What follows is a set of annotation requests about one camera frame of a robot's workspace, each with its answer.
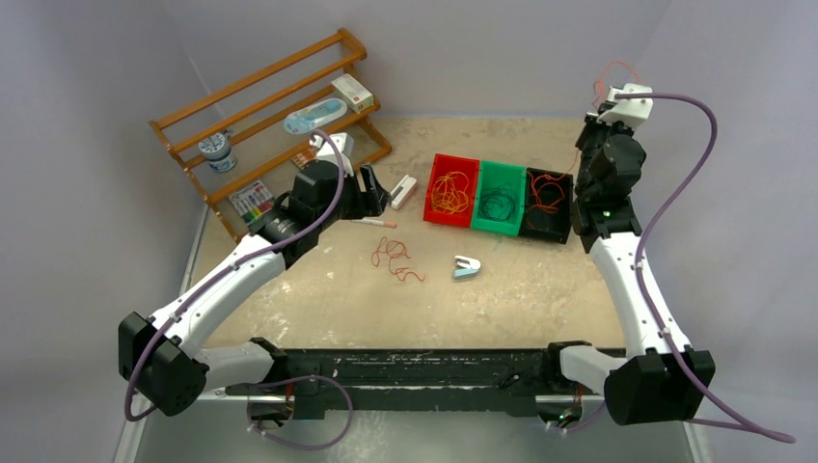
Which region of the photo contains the yellow cable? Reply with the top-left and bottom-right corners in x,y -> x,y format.
429,170 -> 476,217

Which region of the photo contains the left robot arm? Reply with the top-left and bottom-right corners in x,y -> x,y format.
118,159 -> 391,422

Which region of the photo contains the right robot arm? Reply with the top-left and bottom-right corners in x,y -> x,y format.
541,113 -> 715,425

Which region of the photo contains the white stapler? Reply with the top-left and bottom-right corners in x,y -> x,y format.
390,175 -> 417,210

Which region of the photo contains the white marker with orange cap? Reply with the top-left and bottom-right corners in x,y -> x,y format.
349,218 -> 397,229

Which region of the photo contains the orange snack packet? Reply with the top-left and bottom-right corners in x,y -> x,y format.
290,148 -> 316,170

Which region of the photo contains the black plastic bin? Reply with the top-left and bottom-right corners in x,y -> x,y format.
519,167 -> 574,244

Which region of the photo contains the red plastic bin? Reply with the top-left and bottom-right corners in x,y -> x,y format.
423,153 -> 480,229

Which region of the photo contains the blue white oval package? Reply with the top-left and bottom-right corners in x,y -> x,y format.
283,97 -> 347,134

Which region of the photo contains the wooden shelf rack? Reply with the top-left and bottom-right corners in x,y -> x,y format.
149,28 -> 368,240

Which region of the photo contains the coloured marker set pack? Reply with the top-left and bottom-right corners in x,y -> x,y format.
229,179 -> 275,226

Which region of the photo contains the white red box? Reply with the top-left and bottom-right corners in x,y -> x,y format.
331,73 -> 375,113

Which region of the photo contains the green plastic bin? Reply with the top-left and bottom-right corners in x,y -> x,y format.
471,160 -> 527,236

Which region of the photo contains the white blue staple remover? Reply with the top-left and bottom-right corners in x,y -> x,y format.
452,255 -> 481,280

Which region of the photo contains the blue white tape roll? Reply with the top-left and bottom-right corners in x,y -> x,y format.
198,132 -> 237,174

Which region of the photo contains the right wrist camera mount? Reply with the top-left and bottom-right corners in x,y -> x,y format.
597,83 -> 653,129

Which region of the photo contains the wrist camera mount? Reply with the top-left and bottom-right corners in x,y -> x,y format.
310,132 -> 354,177
597,83 -> 653,129

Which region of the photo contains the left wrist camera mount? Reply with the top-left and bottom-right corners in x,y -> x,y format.
310,132 -> 354,177

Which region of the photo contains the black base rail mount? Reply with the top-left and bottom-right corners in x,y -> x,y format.
226,348 -> 602,422

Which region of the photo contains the aluminium frame rail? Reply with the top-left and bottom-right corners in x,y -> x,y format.
115,384 -> 714,462

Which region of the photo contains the right arm purple hose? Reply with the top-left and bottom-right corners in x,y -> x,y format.
543,92 -> 798,446

